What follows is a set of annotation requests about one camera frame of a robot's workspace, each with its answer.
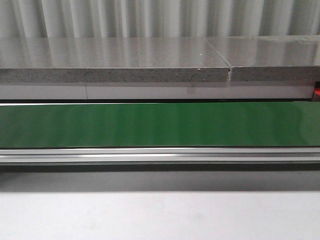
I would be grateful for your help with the green conveyor belt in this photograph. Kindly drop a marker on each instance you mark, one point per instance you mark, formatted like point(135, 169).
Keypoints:
point(193, 124)

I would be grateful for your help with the red object at right edge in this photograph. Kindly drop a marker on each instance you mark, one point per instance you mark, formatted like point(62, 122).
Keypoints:
point(316, 93)

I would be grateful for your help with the aluminium conveyor side rail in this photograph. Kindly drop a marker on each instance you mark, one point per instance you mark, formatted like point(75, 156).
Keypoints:
point(160, 159)

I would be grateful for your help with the white panel under slabs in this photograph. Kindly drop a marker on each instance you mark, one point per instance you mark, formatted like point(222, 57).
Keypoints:
point(158, 91)

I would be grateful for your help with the grey stone slab right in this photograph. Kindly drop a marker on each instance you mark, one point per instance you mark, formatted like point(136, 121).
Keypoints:
point(293, 58)

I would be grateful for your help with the grey stone slab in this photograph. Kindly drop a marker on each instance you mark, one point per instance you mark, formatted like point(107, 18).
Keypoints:
point(110, 60)
point(293, 58)

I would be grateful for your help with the white corrugated curtain backdrop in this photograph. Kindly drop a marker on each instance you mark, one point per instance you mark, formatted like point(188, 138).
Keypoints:
point(157, 18)

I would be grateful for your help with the grey stone slab left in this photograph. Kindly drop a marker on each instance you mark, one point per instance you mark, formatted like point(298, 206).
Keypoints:
point(110, 60)

